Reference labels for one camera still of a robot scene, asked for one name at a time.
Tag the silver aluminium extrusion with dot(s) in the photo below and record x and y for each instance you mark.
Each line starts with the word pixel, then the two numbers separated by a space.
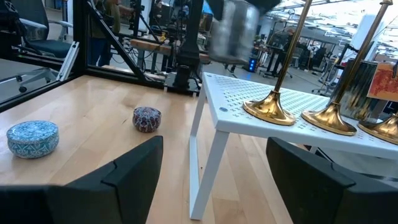
pixel 67 62

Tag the white perforated metal riser shelf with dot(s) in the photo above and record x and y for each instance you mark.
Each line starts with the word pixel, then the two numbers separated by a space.
pixel 236 90

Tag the wooden workbench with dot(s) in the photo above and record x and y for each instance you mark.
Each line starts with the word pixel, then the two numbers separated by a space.
pixel 149 46

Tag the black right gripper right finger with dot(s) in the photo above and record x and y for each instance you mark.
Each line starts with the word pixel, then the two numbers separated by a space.
pixel 326 199

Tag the dark office chair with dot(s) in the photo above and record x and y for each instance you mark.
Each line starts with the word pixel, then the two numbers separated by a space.
pixel 46 46

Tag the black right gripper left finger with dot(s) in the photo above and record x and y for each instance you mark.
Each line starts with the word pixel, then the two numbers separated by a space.
pixel 109 199

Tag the dark red patterned round tin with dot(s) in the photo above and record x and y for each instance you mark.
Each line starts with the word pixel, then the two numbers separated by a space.
pixel 146 119

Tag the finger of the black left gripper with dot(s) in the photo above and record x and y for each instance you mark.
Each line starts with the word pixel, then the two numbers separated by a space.
pixel 264 3
pixel 216 7

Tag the person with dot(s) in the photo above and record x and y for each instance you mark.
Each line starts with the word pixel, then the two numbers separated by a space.
pixel 291 34
pixel 98 34

